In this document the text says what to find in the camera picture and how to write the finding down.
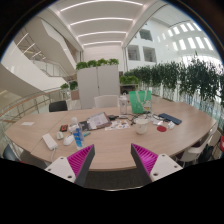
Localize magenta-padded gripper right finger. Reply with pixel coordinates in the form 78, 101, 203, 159
130, 143, 184, 184

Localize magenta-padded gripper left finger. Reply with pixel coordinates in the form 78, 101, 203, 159
44, 143, 96, 187

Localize clear water bottle blue label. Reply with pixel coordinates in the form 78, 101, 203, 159
69, 117, 86, 150

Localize white computer mouse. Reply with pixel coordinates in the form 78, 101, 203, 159
62, 134, 75, 147

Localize white power strip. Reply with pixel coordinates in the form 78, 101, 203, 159
41, 133, 59, 151

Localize white mug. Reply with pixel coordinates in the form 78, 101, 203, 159
134, 118, 150, 135

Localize dark blue chair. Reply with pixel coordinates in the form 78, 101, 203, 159
2, 143, 21, 163

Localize brown-edged open book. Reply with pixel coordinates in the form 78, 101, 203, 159
87, 111, 113, 131

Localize colourful sticker sheet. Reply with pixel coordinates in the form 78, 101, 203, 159
104, 119, 131, 132

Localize black chair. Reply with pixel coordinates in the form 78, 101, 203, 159
48, 100, 69, 113

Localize green tote bag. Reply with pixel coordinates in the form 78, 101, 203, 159
128, 89, 153, 115

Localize glass railing wooden handrail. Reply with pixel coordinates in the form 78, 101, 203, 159
0, 87, 63, 124

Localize small potted plant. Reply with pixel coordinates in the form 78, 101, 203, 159
59, 82, 70, 99
69, 80, 80, 100

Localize white cabinet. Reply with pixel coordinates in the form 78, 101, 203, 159
76, 64, 121, 110

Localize low planter with green plants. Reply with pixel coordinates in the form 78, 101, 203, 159
119, 75, 140, 94

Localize row of tall green plants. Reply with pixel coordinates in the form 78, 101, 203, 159
123, 54, 224, 111

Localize green plants atop cabinet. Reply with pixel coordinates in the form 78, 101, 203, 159
75, 58, 120, 71

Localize ceiling light strips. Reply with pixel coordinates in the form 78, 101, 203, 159
59, 0, 144, 46

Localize black tangled cables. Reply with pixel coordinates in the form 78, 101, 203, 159
126, 112, 161, 126

